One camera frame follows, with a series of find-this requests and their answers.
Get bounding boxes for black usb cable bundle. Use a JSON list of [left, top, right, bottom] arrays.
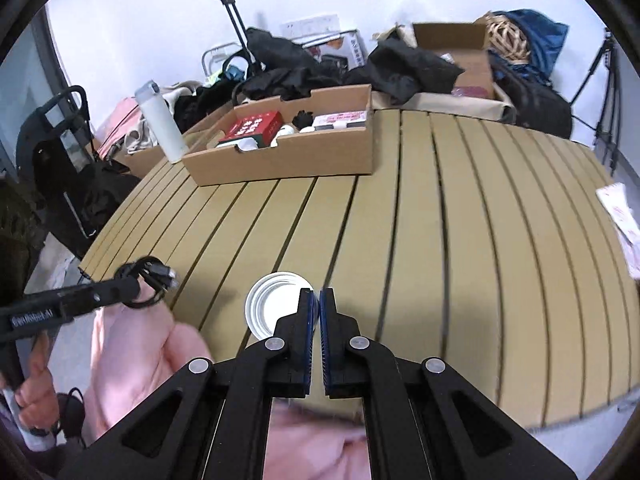
[[115, 254, 180, 310]]

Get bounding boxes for large white round lid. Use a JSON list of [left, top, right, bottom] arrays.
[[244, 271, 311, 340]]

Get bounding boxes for red printed box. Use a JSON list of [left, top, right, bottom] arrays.
[[218, 110, 283, 146]]

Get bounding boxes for black cloth pouch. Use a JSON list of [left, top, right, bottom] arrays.
[[292, 110, 314, 130]]

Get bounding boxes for pink printed pouch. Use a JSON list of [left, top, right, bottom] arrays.
[[311, 110, 368, 131]]

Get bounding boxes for person's left hand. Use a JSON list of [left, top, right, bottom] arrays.
[[12, 332, 60, 430]]

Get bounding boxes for pink hooded garment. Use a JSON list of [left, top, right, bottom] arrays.
[[79, 301, 371, 479]]

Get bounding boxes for black folded stroller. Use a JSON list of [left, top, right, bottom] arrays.
[[16, 86, 140, 259]]

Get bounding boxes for shallow cardboard tray box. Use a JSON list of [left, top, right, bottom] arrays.
[[182, 84, 374, 186]]

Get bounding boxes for pink backpack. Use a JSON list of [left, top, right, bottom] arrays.
[[94, 98, 148, 160]]

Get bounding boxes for slatted folding table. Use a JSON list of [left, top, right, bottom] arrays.
[[80, 110, 639, 428]]

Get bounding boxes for white thermos bottle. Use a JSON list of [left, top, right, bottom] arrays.
[[134, 80, 189, 164]]

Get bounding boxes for white paper receipt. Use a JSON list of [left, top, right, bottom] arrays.
[[596, 183, 640, 282]]

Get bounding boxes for beige canvas bag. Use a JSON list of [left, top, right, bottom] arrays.
[[371, 91, 516, 125]]

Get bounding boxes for cardboard box right background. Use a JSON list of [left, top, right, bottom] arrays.
[[412, 23, 495, 100]]

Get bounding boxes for black suitcase right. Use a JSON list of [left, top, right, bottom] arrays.
[[489, 53, 573, 139]]

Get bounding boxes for black clothes pile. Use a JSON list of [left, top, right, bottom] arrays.
[[174, 27, 467, 126]]

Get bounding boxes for white printed appliance box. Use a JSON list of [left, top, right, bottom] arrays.
[[294, 29, 368, 70]]

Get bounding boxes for wicker ball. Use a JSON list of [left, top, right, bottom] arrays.
[[477, 12, 530, 65]]

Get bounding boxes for blue bag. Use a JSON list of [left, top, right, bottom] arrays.
[[496, 9, 570, 87]]

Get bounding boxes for black trolley handle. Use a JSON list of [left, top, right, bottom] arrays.
[[219, 0, 262, 77]]

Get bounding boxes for camera tripod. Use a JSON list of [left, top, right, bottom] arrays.
[[569, 29, 624, 176]]

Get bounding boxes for wall socket strip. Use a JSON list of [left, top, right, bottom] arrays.
[[280, 14, 341, 39]]

